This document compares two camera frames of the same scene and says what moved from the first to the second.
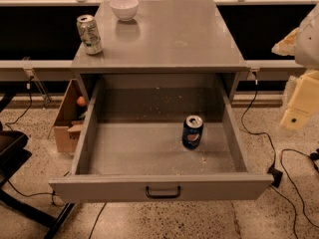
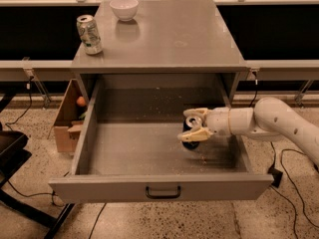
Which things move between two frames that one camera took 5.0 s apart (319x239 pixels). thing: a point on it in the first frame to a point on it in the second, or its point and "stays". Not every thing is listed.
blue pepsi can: [192, 126] stays
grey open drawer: [131, 146] stays
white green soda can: [89, 34] stays
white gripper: [308, 44] to [217, 119]
